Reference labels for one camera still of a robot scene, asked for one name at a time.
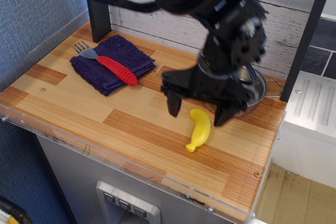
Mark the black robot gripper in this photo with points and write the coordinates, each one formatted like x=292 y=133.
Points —
x=206 y=82

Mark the yellow toy banana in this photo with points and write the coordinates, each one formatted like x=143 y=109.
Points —
x=201 y=129

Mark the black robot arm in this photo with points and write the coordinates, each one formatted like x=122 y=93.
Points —
x=235 y=39

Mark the purple folded cloth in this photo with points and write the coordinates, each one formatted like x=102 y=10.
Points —
x=119 y=49

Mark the stainless steel pot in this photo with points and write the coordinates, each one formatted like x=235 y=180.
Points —
x=255 y=82

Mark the white toy sink unit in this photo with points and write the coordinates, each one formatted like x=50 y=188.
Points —
x=306 y=141

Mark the silver dispenser button panel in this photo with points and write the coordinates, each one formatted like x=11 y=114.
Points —
x=119 y=206

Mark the yellow object at corner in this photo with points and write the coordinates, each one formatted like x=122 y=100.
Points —
x=8 y=219

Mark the red handled metal fork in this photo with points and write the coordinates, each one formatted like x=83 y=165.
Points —
x=122 y=72

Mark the dark left shelf post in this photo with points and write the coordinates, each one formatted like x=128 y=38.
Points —
x=99 y=19

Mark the dark shelf post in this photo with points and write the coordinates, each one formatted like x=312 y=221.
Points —
x=306 y=38
x=99 y=19

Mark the dark right shelf post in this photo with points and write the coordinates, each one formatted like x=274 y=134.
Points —
x=306 y=38

